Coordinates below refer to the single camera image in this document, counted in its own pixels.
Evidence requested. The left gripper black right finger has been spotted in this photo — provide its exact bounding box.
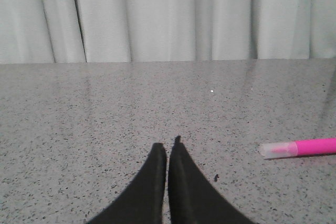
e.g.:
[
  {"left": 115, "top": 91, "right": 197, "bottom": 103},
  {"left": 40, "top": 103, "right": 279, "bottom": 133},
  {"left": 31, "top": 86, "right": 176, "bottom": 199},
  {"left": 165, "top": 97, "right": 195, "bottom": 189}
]
[{"left": 168, "top": 136, "right": 252, "bottom": 223}]

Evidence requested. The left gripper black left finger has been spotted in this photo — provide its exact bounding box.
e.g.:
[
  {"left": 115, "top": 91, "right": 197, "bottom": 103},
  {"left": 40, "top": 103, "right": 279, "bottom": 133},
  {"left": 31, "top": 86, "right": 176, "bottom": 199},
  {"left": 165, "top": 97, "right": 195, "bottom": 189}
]
[{"left": 88, "top": 143, "right": 166, "bottom": 223}]

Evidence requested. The pink highlighter pen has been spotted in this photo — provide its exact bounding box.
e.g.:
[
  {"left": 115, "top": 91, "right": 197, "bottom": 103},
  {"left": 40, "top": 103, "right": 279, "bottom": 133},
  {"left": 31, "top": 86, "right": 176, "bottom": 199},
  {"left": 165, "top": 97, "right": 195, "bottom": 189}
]
[{"left": 259, "top": 138, "right": 335, "bottom": 159}]

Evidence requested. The grey curtain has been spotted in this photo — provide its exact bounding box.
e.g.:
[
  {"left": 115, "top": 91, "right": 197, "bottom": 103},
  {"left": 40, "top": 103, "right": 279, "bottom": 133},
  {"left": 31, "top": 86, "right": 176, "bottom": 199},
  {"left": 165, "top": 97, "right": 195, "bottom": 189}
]
[{"left": 1, "top": 0, "right": 335, "bottom": 63}]

